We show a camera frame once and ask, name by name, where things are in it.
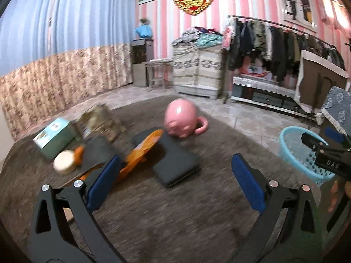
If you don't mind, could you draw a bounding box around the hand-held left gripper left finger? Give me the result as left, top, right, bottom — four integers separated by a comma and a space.
29, 154, 122, 263

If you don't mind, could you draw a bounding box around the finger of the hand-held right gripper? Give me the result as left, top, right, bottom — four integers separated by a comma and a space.
325, 127, 351, 151
301, 132, 330, 156

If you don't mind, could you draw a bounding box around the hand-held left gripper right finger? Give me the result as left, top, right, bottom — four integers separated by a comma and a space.
231, 153, 324, 263

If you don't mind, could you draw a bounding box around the light blue plastic basket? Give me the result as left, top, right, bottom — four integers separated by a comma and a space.
279, 126, 336, 187

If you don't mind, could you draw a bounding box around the dark grey pouch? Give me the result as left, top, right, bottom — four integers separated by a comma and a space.
73, 136, 116, 174

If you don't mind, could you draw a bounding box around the orange snack wrapper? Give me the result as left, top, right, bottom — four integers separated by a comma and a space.
115, 129, 164, 183

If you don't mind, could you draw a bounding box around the shiny foil snack bag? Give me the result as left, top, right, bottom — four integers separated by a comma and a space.
75, 104, 127, 143

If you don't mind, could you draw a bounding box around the person's right hand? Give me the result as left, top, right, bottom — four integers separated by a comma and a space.
330, 180, 351, 213

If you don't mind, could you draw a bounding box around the brown shallow tray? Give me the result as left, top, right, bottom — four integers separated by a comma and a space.
59, 163, 106, 189

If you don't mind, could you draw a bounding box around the blue patterned fringed cloth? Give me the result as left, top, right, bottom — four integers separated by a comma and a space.
315, 86, 351, 136

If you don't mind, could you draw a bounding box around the tangerine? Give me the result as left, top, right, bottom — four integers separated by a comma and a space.
74, 146, 85, 166

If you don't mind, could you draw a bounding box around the white round container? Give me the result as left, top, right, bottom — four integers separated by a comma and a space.
53, 150, 77, 176

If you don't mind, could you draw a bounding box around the brown panel with white border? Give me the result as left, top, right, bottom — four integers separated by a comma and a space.
295, 49, 351, 113

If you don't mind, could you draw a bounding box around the low black cabinet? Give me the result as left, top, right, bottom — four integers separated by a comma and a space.
230, 84, 313, 117

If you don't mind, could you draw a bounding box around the teal tissue box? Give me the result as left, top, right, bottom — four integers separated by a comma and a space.
33, 117, 79, 161

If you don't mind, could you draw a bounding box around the black notebook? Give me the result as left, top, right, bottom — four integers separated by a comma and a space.
132, 130, 200, 188

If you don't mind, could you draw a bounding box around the grey shaggy rug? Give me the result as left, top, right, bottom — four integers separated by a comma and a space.
0, 96, 321, 263

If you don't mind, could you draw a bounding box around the white lace cloth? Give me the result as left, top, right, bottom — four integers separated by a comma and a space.
233, 75, 298, 99

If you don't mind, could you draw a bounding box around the colourful toy box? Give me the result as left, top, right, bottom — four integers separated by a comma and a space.
240, 64, 272, 80

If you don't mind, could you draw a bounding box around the pink pig cup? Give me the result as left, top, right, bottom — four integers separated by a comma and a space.
164, 99, 209, 139

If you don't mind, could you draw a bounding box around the row of hanging dark clothes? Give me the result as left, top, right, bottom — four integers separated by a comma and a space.
227, 18, 347, 83

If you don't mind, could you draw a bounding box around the white cabinet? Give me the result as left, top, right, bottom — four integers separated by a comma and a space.
0, 107, 15, 167

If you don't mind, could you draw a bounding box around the grey water dispenser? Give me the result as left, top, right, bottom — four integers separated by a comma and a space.
130, 38, 154, 87

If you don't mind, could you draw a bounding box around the pink window curtain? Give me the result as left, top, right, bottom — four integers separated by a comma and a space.
314, 0, 351, 39

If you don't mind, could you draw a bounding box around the patterned cloth-covered cabinet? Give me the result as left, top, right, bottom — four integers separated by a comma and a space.
172, 44, 224, 100

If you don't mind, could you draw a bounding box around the metal stool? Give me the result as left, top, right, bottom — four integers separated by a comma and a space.
145, 59, 174, 89

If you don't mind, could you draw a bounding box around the metal clothes rack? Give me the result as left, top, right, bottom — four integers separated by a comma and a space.
223, 15, 340, 105

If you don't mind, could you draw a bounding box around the pink hanging garment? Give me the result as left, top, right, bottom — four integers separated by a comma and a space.
222, 22, 233, 50

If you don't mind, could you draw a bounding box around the pile of folded clothes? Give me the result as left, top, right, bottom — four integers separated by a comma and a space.
172, 27, 224, 49

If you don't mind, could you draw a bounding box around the blue floral window curtain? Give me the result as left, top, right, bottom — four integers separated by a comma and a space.
0, 0, 138, 140

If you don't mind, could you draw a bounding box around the framed wall poster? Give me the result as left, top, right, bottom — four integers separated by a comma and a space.
280, 0, 319, 29

